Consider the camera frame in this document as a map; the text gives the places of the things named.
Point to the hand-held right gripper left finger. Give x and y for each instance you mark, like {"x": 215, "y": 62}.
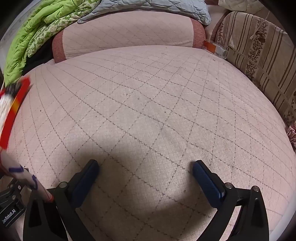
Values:
{"x": 86, "y": 182}

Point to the pink bolster pillow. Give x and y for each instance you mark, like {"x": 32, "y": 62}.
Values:
{"x": 129, "y": 30}

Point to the green quilt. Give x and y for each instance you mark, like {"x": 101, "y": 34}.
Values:
{"x": 39, "y": 30}

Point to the white pillow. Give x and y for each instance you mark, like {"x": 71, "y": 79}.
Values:
{"x": 240, "y": 4}

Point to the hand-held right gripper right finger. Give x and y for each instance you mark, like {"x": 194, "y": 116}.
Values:
{"x": 208, "y": 185}

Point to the red checked cloth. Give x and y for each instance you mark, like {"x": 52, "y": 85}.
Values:
{"x": 292, "y": 136}

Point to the red-rimmed white tray box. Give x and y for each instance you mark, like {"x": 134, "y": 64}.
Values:
{"x": 9, "y": 115}

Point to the clear bottle with orange label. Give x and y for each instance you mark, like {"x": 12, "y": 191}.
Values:
{"x": 216, "y": 49}

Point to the grey quilted pillow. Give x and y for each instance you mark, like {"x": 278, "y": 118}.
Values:
{"x": 152, "y": 8}

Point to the striped floral sofa cushion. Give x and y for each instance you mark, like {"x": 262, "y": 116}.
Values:
{"x": 263, "y": 55}

